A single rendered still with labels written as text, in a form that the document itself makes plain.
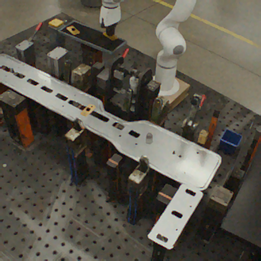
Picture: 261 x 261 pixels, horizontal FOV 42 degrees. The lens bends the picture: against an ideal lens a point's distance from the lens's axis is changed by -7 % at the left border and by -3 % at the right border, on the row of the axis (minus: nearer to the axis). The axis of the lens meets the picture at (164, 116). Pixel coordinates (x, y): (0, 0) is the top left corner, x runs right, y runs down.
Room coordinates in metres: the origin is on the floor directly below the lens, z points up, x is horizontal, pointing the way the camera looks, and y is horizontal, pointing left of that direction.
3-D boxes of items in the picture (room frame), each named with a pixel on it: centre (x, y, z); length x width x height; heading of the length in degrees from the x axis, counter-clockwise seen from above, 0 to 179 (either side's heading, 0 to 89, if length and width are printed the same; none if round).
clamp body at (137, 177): (0.83, 0.07, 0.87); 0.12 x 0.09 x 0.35; 157
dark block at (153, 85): (1.28, 0.08, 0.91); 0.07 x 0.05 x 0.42; 157
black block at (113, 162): (0.91, 0.18, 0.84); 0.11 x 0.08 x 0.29; 157
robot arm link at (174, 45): (1.65, 0.02, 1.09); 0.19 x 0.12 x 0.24; 28
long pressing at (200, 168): (1.17, 0.39, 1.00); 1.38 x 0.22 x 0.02; 67
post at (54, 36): (1.67, 0.69, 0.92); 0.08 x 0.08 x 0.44; 67
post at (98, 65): (1.41, 0.37, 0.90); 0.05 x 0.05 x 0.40; 67
